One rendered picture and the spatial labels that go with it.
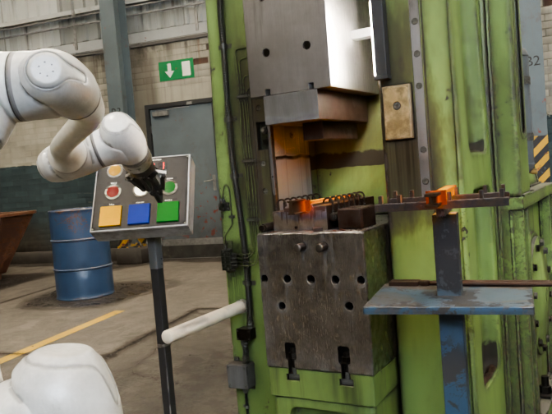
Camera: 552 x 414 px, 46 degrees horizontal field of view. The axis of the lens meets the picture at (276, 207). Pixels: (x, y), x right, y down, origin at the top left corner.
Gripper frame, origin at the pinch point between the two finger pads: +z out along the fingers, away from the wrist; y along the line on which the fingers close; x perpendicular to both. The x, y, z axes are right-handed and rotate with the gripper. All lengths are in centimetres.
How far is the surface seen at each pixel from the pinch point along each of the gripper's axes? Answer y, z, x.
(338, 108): 60, 3, 29
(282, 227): 38.5, 16.6, -7.2
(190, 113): -125, 528, 406
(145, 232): -8.3, 16.0, -5.6
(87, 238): -185, 376, 162
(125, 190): -15.7, 13.3, 9.7
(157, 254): -8.2, 30.4, -7.9
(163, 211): -1.6, 12.5, -0.1
